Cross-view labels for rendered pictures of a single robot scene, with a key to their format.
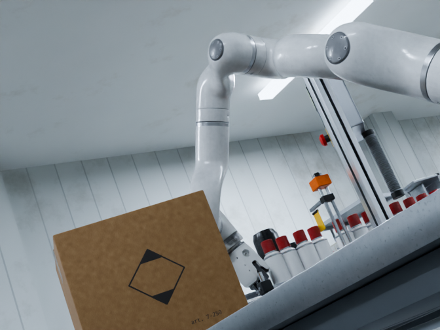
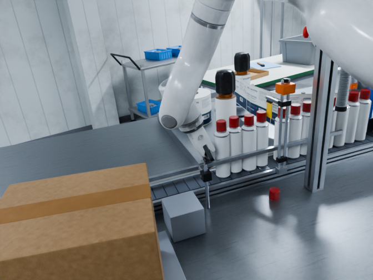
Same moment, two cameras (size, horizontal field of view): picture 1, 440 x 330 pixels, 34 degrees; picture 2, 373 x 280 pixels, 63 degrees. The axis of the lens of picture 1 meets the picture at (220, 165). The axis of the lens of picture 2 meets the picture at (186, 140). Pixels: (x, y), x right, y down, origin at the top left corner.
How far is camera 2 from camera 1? 1.23 m
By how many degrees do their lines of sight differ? 43
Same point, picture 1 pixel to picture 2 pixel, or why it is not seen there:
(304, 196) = not seen: outside the picture
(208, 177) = (186, 80)
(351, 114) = not seen: hidden behind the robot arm
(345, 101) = not seen: hidden behind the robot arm
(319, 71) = (364, 81)
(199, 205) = (145, 247)
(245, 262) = (197, 145)
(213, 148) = (200, 49)
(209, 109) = (208, 9)
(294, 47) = (352, 33)
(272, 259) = (220, 140)
